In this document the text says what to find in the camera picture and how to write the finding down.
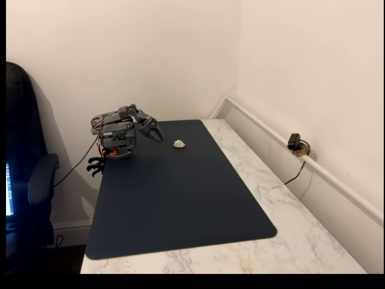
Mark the white wall rail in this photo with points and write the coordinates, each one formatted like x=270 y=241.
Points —
x=331 y=178

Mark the small white object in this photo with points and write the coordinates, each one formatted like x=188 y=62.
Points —
x=179 y=144

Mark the black office chair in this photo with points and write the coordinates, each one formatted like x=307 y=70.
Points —
x=27 y=168

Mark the dark blue desk mat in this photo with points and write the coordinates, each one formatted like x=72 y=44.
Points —
x=180 y=195

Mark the grey SO-100 robot arm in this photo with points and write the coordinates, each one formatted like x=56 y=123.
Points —
x=115 y=130

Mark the white baseboard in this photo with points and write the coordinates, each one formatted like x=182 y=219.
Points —
x=72 y=228

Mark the black and orange table clamp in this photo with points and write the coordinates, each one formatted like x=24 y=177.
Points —
x=95 y=167

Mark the taped webcam mount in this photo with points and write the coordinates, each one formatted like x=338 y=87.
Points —
x=301 y=152

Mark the black webcam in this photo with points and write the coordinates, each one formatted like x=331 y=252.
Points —
x=293 y=141

